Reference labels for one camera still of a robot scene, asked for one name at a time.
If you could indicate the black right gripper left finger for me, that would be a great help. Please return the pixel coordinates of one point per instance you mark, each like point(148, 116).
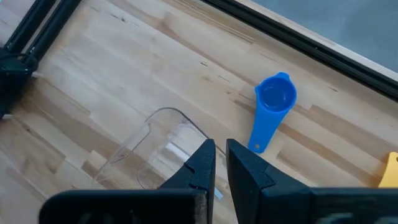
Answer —
point(196, 186)

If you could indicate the bright blue measuring cup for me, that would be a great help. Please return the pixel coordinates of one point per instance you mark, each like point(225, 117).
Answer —
point(275, 96)

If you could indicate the clear plastic basket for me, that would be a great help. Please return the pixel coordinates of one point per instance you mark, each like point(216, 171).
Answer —
point(174, 146)

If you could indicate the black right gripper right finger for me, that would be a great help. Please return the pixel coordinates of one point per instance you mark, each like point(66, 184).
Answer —
point(264, 196)

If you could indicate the yellow measuring cup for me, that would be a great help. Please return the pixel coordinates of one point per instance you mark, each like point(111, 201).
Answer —
point(390, 174)

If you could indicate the black aluminium table frame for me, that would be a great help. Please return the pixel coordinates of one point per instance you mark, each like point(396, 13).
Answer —
point(342, 63)

